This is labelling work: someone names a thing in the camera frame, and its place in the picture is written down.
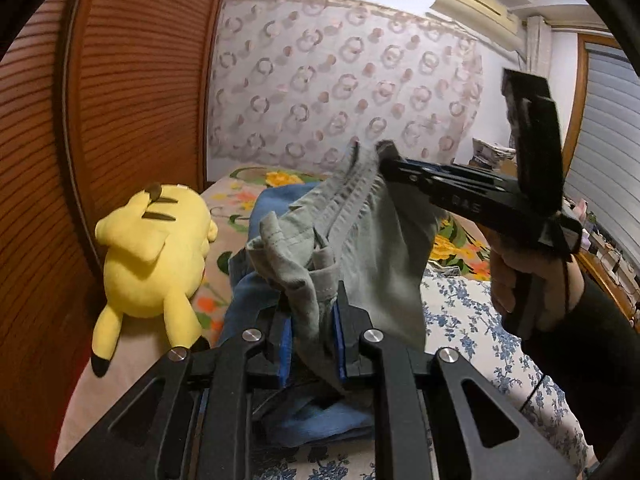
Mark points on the blue denim jeans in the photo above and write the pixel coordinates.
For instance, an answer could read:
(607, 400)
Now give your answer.
(250, 305)

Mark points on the grey-green hoodie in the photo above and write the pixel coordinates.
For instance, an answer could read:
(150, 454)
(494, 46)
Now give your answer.
(360, 240)

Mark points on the white pipe duct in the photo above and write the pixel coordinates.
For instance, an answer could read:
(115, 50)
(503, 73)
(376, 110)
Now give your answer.
(536, 45)

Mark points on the person's right hand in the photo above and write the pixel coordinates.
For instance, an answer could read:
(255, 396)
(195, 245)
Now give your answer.
(555, 295)

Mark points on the white air conditioner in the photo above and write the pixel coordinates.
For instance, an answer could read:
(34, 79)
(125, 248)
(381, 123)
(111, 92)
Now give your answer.
(475, 10)

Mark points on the wooden louvred wardrobe door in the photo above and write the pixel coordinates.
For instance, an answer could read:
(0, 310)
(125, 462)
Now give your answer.
(125, 85)

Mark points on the stack of newspapers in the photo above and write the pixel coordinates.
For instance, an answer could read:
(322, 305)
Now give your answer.
(492, 152)

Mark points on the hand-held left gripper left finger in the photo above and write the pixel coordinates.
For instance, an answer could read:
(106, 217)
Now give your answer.
(285, 345)

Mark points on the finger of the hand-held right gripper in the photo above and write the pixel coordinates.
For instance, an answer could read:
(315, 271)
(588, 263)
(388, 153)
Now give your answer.
(475, 172)
(405, 170)

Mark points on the yellow plush toy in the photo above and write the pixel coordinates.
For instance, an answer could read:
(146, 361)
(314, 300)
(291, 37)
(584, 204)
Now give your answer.
(150, 255)

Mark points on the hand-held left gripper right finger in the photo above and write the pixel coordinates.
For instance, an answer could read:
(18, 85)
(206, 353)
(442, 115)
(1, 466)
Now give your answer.
(340, 345)

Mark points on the person's right forearm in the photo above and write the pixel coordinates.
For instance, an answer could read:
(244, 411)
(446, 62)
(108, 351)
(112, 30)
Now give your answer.
(590, 360)

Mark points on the blue floral bedspread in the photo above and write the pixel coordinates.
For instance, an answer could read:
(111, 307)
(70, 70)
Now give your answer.
(475, 340)

